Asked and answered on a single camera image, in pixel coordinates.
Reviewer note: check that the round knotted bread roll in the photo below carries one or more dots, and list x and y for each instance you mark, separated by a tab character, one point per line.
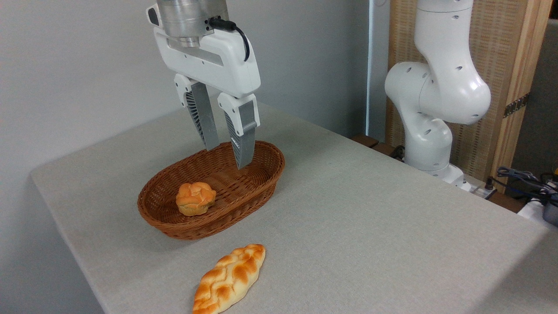
195	198

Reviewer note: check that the dark metal hinge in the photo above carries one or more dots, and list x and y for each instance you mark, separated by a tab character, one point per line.
516	105

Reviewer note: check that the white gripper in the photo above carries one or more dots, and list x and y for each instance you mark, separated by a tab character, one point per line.
226	65

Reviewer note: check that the long braided bread loaf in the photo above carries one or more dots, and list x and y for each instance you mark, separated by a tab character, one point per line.
229	279

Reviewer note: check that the brown wicker basket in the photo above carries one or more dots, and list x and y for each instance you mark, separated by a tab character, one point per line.
244	192

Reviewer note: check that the dark brown wooden platform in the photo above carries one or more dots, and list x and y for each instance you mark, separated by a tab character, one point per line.
370	141

